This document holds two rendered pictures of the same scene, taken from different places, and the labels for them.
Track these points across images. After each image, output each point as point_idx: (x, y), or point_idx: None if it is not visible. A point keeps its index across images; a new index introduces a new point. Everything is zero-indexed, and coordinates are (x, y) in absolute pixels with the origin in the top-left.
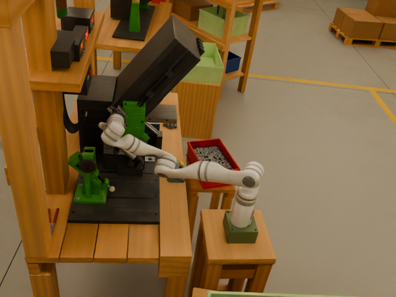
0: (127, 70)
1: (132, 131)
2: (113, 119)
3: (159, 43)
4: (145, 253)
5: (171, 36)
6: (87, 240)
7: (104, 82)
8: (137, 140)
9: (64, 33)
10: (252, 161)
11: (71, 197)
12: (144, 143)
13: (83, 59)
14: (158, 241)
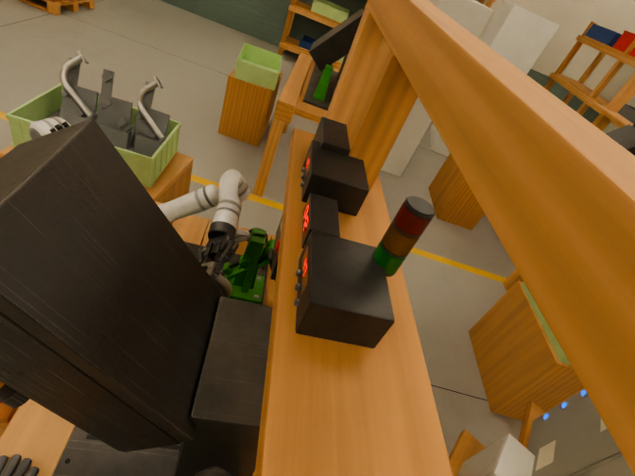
0: (169, 361)
1: None
2: (232, 202)
3: (101, 207)
4: (190, 217)
5: (86, 145)
6: (246, 242)
7: (231, 375)
8: (198, 189)
9: (345, 172)
10: (42, 127)
11: (266, 297)
12: (187, 195)
13: (298, 170)
14: (172, 225)
